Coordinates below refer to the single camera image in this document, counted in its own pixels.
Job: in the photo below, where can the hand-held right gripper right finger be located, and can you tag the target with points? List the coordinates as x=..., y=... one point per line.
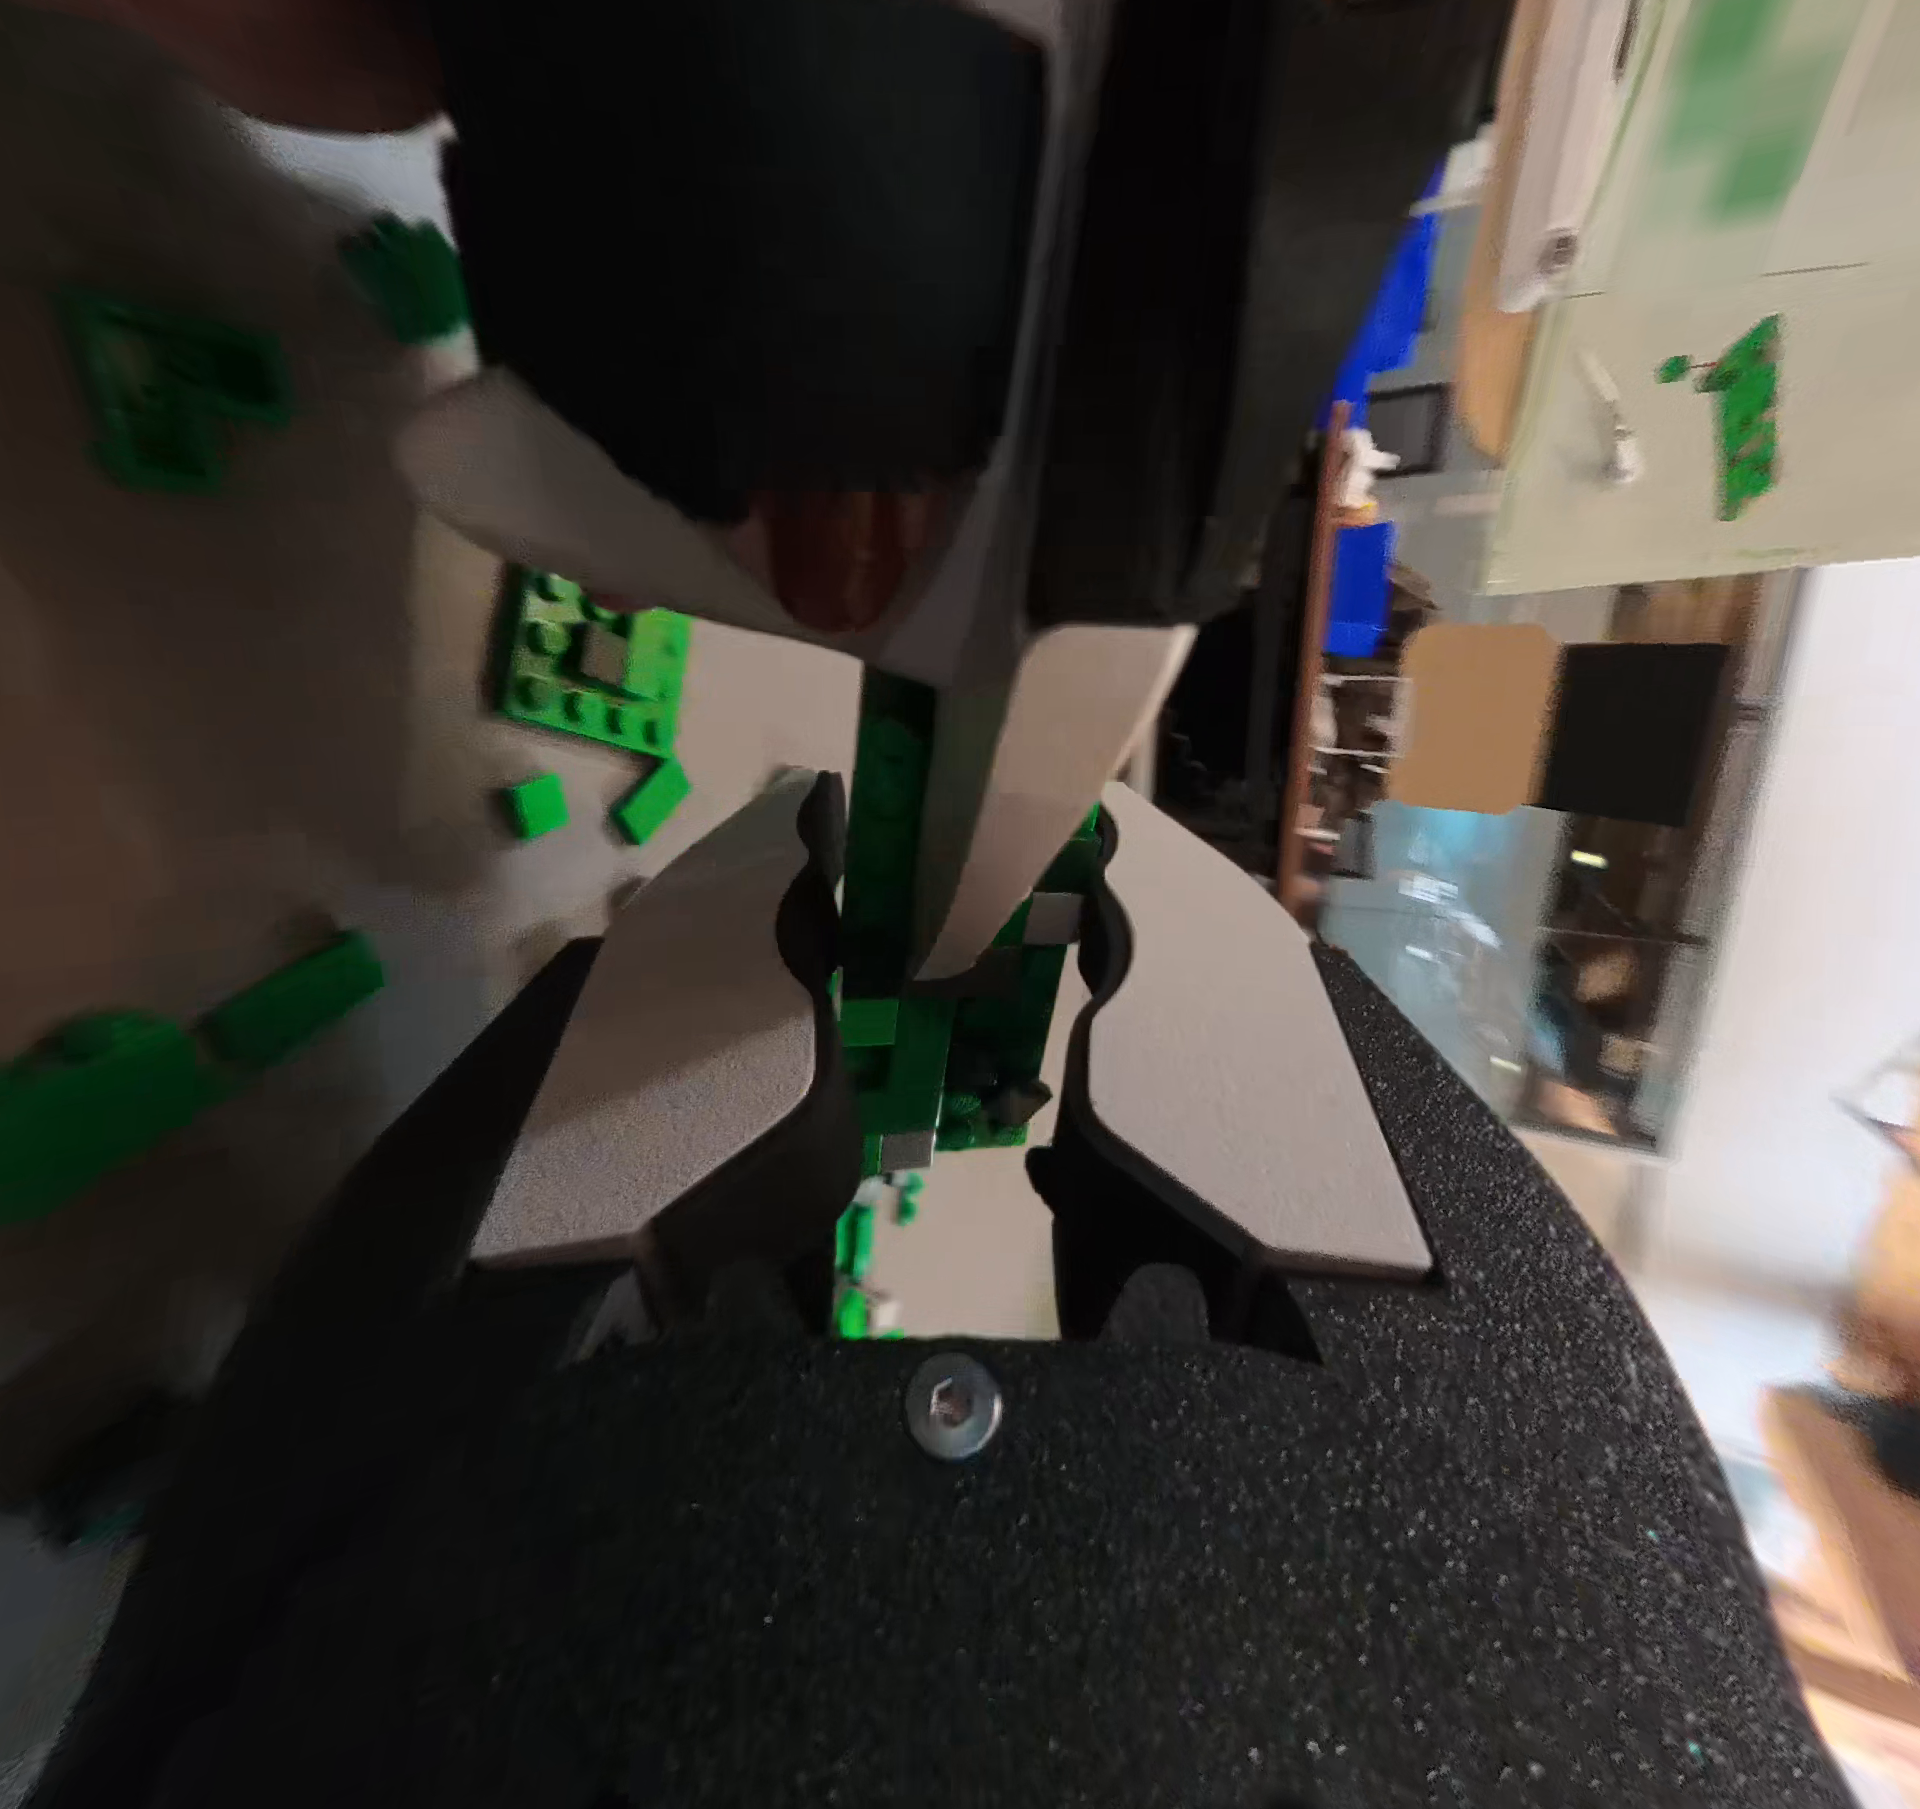
x=1245, y=1073

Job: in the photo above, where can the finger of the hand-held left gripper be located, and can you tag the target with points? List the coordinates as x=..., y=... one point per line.
x=1050, y=759

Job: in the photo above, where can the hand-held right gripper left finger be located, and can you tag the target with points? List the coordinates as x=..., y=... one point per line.
x=675, y=1058

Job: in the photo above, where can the green toy brick assembly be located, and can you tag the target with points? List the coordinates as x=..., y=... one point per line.
x=892, y=1044

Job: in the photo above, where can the grey desk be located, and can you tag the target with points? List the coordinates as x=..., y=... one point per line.
x=225, y=712

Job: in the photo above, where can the blue storage bin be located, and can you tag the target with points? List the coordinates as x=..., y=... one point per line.
x=1358, y=594
x=1394, y=293

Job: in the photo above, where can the scattered loose toy bricks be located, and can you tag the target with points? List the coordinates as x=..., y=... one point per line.
x=652, y=797

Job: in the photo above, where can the tan rounded board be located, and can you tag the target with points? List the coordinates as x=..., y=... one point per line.
x=1478, y=721

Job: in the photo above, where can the building instruction booklet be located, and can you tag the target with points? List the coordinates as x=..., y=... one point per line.
x=1649, y=412

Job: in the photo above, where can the black panel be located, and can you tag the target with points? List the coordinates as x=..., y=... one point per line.
x=1643, y=735

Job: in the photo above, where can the green studded base plate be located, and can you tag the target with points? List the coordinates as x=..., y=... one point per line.
x=548, y=669

